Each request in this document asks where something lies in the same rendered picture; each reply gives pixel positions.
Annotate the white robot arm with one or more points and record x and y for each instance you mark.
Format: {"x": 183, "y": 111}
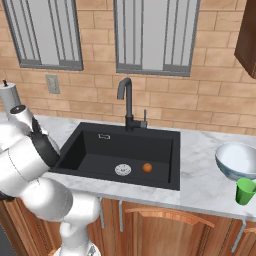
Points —
{"x": 46, "y": 196}

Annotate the black sink basin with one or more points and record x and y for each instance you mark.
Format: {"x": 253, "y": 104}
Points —
{"x": 100, "y": 156}

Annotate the white round sink drain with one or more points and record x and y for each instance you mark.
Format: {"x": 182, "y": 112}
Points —
{"x": 123, "y": 169}

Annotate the orange tangerine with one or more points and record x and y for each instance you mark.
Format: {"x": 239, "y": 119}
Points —
{"x": 147, "y": 167}

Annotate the white bowl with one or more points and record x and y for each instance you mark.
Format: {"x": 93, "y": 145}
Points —
{"x": 238, "y": 160}

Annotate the green cup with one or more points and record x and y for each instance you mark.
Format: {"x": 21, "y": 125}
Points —
{"x": 245, "y": 195}

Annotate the dark grey tap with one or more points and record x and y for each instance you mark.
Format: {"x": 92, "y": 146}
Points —
{"x": 128, "y": 100}

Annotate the grey framed window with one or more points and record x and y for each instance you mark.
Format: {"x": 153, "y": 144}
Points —
{"x": 43, "y": 30}
{"x": 155, "y": 33}

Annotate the wooden cupboard door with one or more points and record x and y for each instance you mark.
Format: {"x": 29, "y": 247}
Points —
{"x": 108, "y": 238}
{"x": 173, "y": 233}
{"x": 250, "y": 241}

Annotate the white paper towel roll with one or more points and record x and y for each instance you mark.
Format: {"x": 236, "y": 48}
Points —
{"x": 9, "y": 96}

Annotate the grey wall outlet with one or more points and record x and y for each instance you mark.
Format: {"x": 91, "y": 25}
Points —
{"x": 52, "y": 84}

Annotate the dark brown wall cupboard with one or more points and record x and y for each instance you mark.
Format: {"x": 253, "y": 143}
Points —
{"x": 248, "y": 36}

